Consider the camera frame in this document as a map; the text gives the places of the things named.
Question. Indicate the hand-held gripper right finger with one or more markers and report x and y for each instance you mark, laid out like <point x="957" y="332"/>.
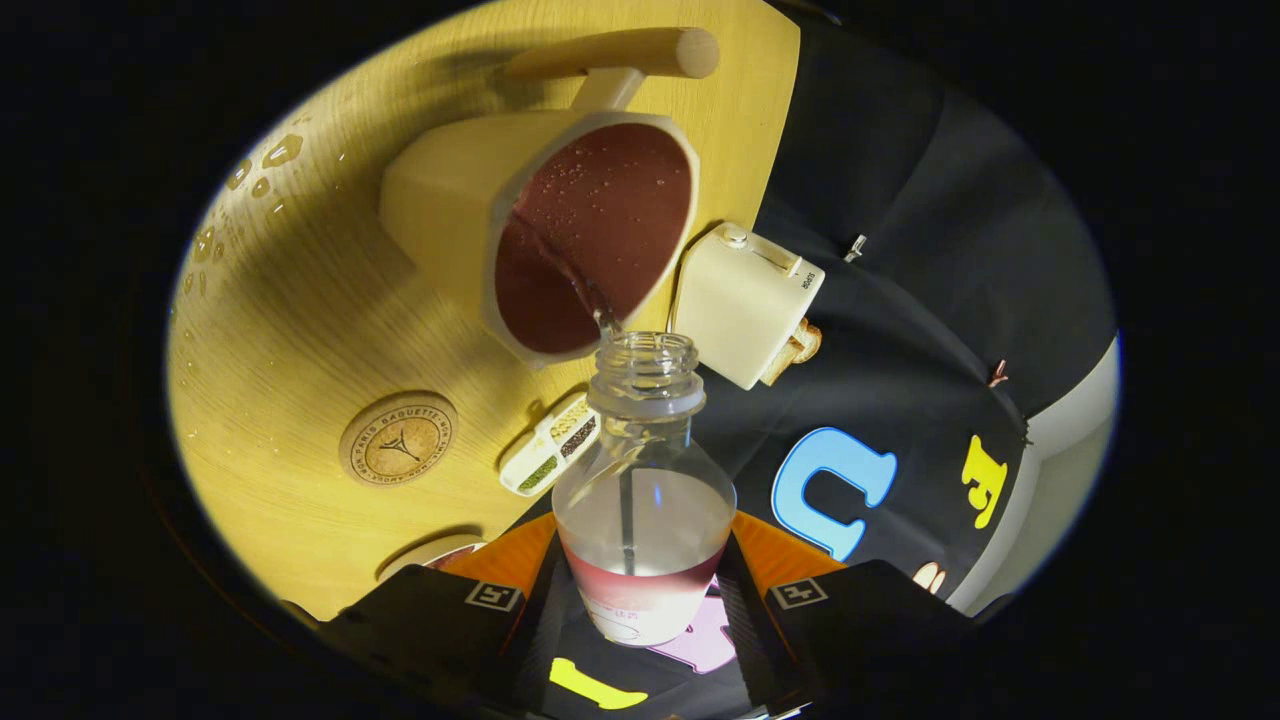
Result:
<point x="750" y="640"/>

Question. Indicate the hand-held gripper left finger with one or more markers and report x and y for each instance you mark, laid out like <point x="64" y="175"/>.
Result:
<point x="535" y="640"/>

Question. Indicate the clear juice bottle pink label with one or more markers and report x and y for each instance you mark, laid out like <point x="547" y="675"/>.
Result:
<point x="645" y="530"/>

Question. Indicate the round wooden coaster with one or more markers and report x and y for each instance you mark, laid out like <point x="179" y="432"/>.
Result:
<point x="398" y="440"/>

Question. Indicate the red meat piece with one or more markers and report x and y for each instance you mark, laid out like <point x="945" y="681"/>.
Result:
<point x="458" y="556"/>

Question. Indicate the white round plate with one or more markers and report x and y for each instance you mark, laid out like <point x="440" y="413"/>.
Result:
<point x="425" y="552"/>

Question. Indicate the white divided dish with grains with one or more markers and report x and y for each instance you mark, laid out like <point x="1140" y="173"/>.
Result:
<point x="545" y="450"/>

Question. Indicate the toast slice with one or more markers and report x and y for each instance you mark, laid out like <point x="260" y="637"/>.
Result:
<point x="808" y="340"/>
<point x="782" y="362"/>

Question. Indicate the white toaster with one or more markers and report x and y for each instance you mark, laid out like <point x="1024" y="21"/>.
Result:
<point x="740" y="300"/>

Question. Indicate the red clip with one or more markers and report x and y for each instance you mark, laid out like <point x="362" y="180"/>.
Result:
<point x="998" y="374"/>

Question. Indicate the wooden table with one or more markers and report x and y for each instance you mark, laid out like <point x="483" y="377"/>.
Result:
<point x="300" y="330"/>

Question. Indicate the white clip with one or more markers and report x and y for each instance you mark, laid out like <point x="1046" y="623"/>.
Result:
<point x="854" y="248"/>

